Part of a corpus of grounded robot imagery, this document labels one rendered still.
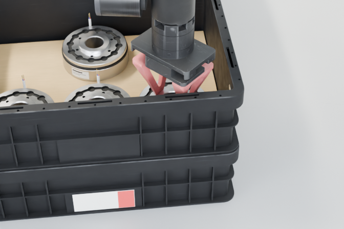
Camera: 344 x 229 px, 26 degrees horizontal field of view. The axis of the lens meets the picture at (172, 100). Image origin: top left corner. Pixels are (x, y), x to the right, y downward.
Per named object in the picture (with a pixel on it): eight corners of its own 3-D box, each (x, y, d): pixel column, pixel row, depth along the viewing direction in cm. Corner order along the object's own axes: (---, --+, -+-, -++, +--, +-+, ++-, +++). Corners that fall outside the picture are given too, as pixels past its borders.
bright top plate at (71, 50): (121, 24, 122) (121, 21, 122) (131, 63, 115) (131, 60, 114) (59, 32, 120) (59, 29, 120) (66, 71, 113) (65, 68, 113)
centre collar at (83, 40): (107, 33, 119) (107, 30, 119) (112, 52, 116) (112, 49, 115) (77, 37, 119) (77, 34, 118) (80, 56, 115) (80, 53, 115)
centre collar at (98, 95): (114, 94, 109) (114, 91, 108) (114, 117, 105) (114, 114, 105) (81, 95, 109) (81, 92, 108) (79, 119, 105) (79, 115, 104)
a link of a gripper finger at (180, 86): (183, 128, 103) (184, 76, 97) (144, 106, 107) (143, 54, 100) (213, 103, 107) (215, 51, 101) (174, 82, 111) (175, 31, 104)
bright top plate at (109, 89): (132, 85, 111) (132, 82, 111) (133, 132, 104) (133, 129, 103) (64, 87, 111) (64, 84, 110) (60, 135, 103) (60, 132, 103)
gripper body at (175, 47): (186, 84, 98) (187, 39, 93) (129, 52, 103) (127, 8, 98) (216, 60, 101) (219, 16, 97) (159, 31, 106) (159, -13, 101)
